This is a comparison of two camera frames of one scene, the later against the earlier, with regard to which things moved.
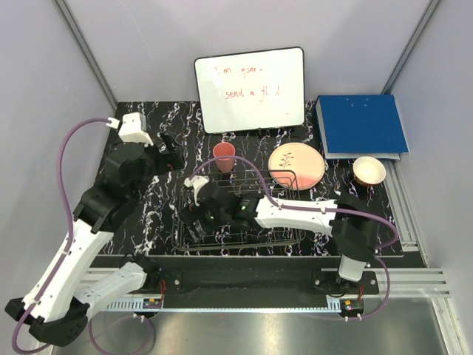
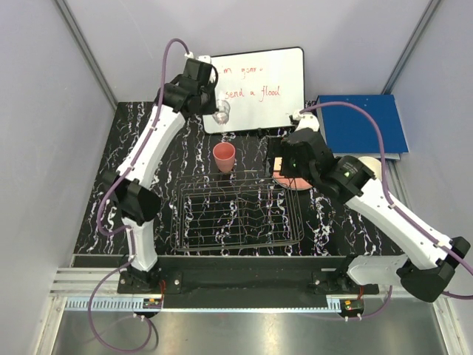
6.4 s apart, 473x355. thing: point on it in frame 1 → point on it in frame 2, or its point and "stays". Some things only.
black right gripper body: (209, 221) → (278, 147)
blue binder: (361, 126) stays
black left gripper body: (156, 162) → (208, 102)
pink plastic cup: (224, 149) stays
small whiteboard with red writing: (256, 89) stays
